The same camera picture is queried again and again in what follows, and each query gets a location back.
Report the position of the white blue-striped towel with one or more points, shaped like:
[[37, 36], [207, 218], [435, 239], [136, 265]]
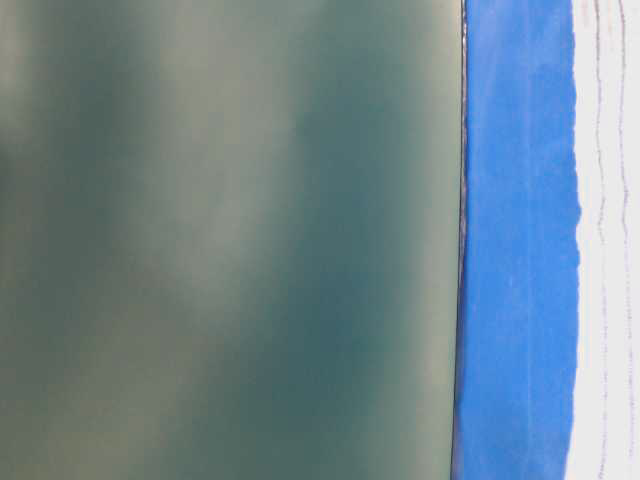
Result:
[[604, 440]]

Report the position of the blue table cloth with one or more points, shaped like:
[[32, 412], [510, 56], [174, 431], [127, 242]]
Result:
[[518, 316]]

